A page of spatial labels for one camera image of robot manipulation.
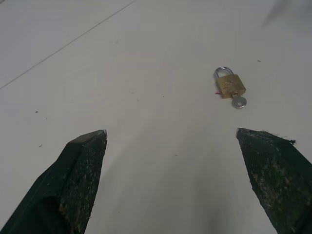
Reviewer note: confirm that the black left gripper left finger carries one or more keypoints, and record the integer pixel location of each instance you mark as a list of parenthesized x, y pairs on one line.
[(73, 180)]

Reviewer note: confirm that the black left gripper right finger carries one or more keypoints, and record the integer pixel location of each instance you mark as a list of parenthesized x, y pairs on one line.
[(275, 180)]

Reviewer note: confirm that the silver key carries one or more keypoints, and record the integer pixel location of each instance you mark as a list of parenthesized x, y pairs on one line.
[(238, 102)]

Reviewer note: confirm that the brass padlock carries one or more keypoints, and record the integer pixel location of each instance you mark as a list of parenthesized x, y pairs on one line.
[(229, 84)]

